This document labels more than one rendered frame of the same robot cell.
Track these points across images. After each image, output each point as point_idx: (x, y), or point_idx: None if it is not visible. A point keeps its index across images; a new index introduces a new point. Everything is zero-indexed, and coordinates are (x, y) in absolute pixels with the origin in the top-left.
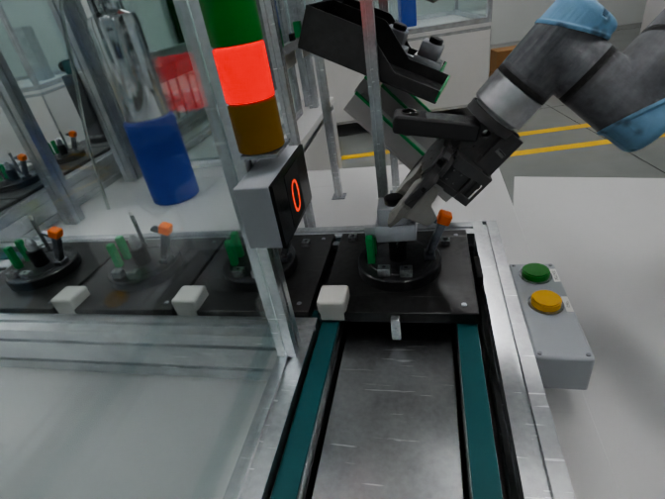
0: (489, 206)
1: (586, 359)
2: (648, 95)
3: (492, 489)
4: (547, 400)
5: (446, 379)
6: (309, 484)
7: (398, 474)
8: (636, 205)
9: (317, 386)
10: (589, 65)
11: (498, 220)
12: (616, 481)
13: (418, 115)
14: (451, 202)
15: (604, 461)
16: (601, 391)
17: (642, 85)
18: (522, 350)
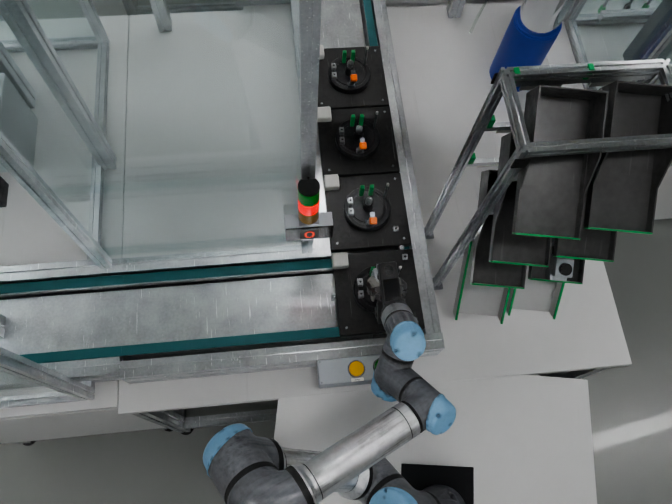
0: (521, 355)
1: (319, 381)
2: (378, 379)
3: (254, 340)
4: None
5: (311, 325)
6: (252, 277)
7: (261, 309)
8: (537, 471)
9: (290, 268)
10: (384, 349)
11: (498, 361)
12: (285, 397)
13: (386, 275)
14: (525, 324)
15: (293, 394)
16: (331, 401)
17: (381, 376)
18: (320, 355)
